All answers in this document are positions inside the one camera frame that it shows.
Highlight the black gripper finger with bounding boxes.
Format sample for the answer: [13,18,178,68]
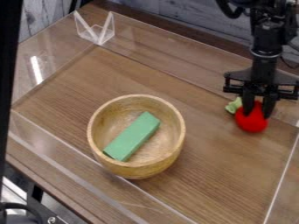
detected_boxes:
[241,88,254,116]
[262,93,277,119]

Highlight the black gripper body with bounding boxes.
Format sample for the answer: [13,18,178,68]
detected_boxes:
[222,48,299,101]

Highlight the red plush strawberry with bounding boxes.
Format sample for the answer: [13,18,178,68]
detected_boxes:
[224,97,268,133]

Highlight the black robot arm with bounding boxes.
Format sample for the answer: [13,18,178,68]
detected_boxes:
[216,0,299,119]

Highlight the wooden bowl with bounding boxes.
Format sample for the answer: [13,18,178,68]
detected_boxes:
[86,94,185,179]

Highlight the green rectangular block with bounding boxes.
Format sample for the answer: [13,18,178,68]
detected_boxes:
[102,112,160,162]

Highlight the clear acrylic corner bracket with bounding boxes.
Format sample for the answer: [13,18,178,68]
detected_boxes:
[73,10,116,46]

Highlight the clear acrylic tray wall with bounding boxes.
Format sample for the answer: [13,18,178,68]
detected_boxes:
[6,112,194,224]

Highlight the black table frame bracket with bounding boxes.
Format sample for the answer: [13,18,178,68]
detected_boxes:
[26,183,88,224]

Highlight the black vertical post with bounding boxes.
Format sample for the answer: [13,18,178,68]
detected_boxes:
[0,0,24,194]

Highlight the black cable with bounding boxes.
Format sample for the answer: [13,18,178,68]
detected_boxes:
[0,202,42,224]

